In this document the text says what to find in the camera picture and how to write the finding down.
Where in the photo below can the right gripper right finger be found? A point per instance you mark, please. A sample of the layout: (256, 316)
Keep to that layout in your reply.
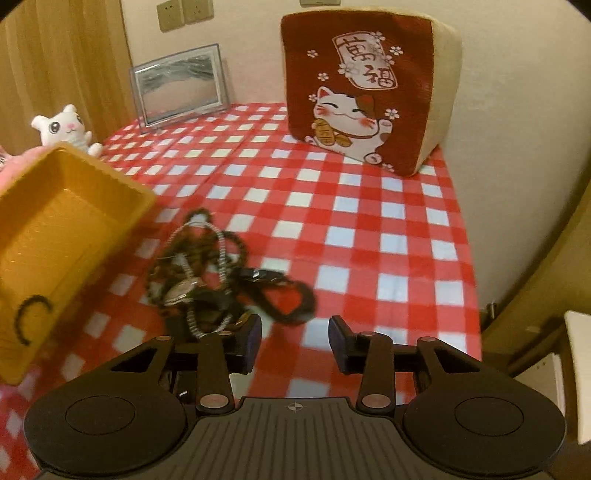
(376, 358)

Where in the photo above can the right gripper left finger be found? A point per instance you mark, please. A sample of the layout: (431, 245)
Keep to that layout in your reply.
(219, 356)

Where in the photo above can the black leather band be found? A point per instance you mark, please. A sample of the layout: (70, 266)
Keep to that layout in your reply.
(283, 299)

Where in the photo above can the yellow plastic tray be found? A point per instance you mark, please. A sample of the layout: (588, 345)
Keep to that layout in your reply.
(60, 220)

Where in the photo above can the red white checkered tablecloth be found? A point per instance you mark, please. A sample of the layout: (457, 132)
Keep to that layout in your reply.
(385, 253)

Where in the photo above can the red lucky cat cushion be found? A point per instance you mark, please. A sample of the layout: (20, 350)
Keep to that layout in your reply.
(375, 85)

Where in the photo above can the white bunny plush toy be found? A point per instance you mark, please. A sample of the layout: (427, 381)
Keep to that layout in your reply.
(66, 126)

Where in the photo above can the pink starfish plush toy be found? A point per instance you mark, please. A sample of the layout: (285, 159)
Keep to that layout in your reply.
(12, 166)

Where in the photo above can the wooden headboard panel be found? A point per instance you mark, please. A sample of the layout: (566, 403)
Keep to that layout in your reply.
(55, 53)

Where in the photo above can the silver sand art frame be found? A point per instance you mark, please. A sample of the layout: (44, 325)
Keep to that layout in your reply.
(178, 87)

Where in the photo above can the double wall power socket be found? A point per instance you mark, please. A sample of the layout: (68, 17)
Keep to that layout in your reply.
(174, 14)

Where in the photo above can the single wall socket plate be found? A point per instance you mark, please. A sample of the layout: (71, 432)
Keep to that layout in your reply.
(319, 3)

